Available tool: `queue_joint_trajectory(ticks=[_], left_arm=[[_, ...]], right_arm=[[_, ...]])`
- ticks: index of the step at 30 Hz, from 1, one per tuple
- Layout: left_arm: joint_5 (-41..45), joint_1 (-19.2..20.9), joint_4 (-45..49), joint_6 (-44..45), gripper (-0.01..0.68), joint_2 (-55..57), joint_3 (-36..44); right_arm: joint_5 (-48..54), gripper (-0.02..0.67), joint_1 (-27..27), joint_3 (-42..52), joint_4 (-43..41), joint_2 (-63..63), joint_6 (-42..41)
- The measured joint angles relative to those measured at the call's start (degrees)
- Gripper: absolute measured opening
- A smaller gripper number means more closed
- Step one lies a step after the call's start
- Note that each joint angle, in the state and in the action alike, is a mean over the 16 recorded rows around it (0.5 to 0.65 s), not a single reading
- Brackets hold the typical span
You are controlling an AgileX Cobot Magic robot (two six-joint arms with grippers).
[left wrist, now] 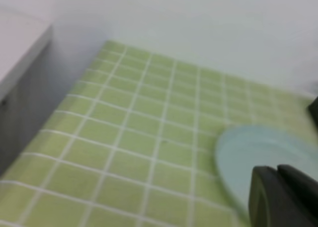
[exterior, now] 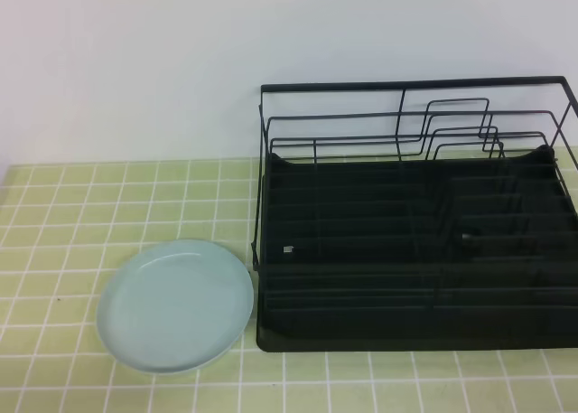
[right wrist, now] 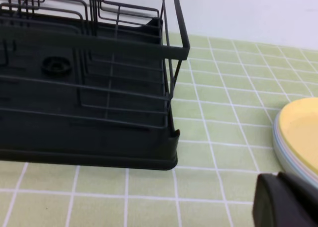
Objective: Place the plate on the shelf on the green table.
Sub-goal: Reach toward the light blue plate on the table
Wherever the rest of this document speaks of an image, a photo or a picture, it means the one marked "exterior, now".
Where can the light blue round plate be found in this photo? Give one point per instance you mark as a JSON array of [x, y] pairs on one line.
[[175, 307]]

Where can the black plastic drip tray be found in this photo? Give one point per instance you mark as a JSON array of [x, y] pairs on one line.
[[361, 327]]

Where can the black wire dish rack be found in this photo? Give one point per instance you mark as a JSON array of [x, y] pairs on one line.
[[326, 123]]

